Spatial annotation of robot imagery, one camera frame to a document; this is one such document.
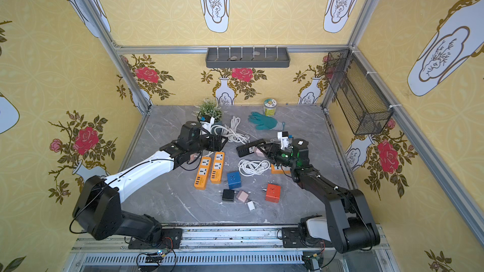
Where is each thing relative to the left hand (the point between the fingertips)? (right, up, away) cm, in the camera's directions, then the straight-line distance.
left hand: (220, 137), depth 85 cm
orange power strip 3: (+27, -16, +6) cm, 32 cm away
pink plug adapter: (+10, -26, -1) cm, 28 cm away
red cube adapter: (+23, -23, -4) cm, 33 cm away
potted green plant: (-7, +14, +13) cm, 20 cm away
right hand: (+15, -6, -3) cm, 17 cm away
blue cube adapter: (+6, -20, +1) cm, 21 cm away
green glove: (+23, +7, +25) cm, 35 cm away
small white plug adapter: (+13, -29, -4) cm, 32 cm away
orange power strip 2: (-2, -16, +7) cm, 17 cm away
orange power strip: (-9, -19, +3) cm, 21 cm away
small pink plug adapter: (+17, -6, -5) cm, 18 cm away
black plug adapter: (+3, -26, -1) cm, 26 cm away
